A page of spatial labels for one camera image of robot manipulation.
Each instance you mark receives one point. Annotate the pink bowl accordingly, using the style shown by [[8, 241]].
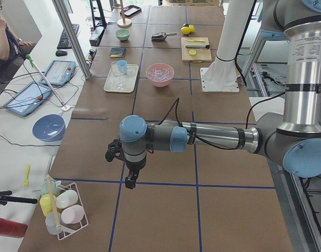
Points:
[[160, 66]]

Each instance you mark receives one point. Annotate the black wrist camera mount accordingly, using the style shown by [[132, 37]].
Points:
[[115, 150]]

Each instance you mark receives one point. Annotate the green bowl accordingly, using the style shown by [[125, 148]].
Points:
[[122, 34]]

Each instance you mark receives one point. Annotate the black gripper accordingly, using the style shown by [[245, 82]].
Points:
[[134, 168]]

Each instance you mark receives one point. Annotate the blue bowl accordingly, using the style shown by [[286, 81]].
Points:
[[49, 128]]

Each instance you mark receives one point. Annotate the yellow cup in rack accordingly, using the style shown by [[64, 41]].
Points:
[[45, 204]]

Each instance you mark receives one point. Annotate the aluminium frame post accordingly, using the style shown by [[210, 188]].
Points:
[[67, 25]]

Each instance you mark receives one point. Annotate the clear ice cubes pile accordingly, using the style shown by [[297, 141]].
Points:
[[159, 75]]

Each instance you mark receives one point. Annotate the clear wine glass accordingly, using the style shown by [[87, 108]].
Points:
[[115, 72]]

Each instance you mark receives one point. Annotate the lemon half slice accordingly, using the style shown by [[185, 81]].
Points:
[[192, 53]]

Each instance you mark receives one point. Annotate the green cup in rack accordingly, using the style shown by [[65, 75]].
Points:
[[54, 186]]

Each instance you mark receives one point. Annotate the seated person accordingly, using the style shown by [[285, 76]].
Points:
[[13, 51]]

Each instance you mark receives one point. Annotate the wooden cutting board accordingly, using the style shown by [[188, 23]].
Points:
[[203, 55]]

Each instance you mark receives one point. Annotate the light blue plastic cup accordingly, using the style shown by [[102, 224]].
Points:
[[122, 66]]

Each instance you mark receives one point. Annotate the pink stick with green tip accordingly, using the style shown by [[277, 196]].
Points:
[[33, 64]]

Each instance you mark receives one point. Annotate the near teach pendant tablet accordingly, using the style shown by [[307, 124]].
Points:
[[28, 99]]

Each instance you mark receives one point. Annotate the black computer mouse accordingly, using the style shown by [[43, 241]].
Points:
[[60, 53]]

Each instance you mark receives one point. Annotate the grey yellow folded cloth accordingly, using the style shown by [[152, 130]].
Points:
[[117, 52]]

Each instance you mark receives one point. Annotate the teach pendant tablet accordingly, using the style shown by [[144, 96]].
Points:
[[28, 99], [59, 72]]

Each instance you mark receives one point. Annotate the cream bear tray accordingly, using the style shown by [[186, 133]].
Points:
[[129, 80]]

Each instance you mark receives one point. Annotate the white cup in rack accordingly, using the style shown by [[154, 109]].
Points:
[[66, 199]]

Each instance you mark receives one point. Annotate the metal ice scoop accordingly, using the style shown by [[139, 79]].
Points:
[[161, 36]]

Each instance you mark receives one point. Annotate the pink cup in rack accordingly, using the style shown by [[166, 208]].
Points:
[[72, 214]]

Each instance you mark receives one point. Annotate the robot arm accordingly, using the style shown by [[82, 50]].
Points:
[[291, 140]]

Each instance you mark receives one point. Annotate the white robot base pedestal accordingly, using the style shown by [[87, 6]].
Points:
[[221, 75]]

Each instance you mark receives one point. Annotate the grey cup in rack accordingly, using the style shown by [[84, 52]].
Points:
[[50, 222]]

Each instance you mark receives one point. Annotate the black keyboard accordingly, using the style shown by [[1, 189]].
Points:
[[64, 42]]

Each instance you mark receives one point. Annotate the white wire cup rack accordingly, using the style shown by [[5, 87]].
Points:
[[66, 229]]

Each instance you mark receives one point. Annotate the far teach pendant tablet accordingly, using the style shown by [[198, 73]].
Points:
[[59, 72]]

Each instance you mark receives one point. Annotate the yellow plastic fork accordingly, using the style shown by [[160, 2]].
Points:
[[26, 179]]

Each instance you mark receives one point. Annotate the red cylinder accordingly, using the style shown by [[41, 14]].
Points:
[[9, 228]]

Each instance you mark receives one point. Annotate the yellow lemon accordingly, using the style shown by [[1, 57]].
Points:
[[191, 28], [185, 30]]

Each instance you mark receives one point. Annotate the yellow plastic knife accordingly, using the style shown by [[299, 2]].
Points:
[[195, 40]]

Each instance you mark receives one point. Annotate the wooden stand with pole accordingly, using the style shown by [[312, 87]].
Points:
[[123, 22]]

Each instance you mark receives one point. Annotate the steel muddler rod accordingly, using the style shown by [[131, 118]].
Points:
[[190, 46]]

